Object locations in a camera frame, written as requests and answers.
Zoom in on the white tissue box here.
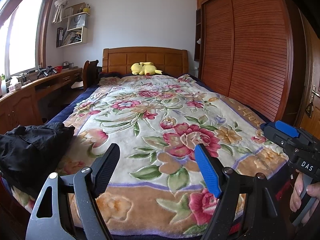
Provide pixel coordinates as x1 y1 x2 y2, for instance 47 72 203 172
7 76 22 93

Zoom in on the window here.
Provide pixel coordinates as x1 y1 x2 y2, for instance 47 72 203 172
0 0 50 80

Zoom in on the person's right hand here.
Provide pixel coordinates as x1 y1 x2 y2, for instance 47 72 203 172
290 171 320 212

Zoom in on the cardboard box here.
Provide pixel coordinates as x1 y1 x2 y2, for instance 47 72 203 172
62 3 85 18

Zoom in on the wooden door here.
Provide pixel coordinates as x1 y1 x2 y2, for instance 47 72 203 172
297 17 320 135

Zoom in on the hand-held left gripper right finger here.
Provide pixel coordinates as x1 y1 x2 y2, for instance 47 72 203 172
194 144 279 240

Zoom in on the yellow plush toy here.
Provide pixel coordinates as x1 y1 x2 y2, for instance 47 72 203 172
131 62 163 76

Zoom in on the wooden chair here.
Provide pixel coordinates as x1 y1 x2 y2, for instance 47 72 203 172
83 59 99 90

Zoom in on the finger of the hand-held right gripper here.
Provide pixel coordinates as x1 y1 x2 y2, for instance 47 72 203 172
260 123 298 153
275 120 300 138

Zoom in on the white wall shelf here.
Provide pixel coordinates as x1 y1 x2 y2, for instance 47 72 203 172
56 5 90 48

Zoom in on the tied white curtain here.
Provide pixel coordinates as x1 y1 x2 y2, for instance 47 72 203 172
52 0 75 24

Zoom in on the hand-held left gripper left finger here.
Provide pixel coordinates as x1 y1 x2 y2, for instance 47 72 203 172
25 143 121 240

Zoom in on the wooden louvred wardrobe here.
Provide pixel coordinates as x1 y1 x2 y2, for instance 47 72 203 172
195 0 308 123

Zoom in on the floral blanket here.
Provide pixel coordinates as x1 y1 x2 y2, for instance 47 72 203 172
10 74 290 239

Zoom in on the wooden desk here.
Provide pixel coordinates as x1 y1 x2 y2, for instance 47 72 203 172
0 67 83 134

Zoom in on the black desk gadget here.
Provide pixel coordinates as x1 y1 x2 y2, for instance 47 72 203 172
37 65 58 78

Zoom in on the wooden bed headboard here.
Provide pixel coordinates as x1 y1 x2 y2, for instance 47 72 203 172
102 47 188 76

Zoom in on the row of books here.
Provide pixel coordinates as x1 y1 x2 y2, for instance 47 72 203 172
57 27 82 47

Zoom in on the white paper bag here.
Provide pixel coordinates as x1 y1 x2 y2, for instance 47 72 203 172
68 14 87 28

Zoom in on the black double-breasted coat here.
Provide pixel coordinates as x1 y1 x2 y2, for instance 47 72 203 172
0 132 65 198

